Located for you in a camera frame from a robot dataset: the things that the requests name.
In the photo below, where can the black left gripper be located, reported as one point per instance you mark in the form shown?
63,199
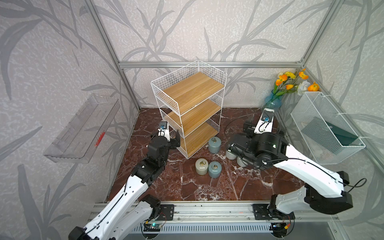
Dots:
175,142

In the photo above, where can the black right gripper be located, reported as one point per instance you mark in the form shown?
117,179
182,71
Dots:
247,137

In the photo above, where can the blue-grey tea canister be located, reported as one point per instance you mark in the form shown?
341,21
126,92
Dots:
215,169
214,145

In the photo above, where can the beige tea canister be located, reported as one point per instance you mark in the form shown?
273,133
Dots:
202,166

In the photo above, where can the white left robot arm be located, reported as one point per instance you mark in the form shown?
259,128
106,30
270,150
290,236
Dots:
130,206

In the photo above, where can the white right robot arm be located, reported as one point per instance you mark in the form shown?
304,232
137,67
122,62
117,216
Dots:
324,190

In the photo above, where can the blue glass vase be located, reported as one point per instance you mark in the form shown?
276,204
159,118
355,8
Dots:
273,101

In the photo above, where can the green book in basket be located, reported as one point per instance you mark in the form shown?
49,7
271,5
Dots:
327,134

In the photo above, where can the orange and white flowers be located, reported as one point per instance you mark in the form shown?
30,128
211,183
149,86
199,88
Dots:
290,83

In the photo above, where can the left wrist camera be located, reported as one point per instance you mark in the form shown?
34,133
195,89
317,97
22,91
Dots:
163,129

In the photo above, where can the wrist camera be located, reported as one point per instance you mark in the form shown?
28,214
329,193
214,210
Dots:
265,123
163,129

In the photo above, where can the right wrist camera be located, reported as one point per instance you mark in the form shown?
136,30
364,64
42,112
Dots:
265,123

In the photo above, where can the white wire three-tier shelf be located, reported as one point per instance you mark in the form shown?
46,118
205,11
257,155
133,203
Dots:
191,100

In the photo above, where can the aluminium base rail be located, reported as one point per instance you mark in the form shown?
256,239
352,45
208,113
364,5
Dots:
231,212

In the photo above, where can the white mesh wall basket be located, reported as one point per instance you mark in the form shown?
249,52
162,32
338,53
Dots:
316,104

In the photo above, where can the clear plastic wall tray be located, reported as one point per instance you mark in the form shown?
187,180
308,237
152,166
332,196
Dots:
79,140

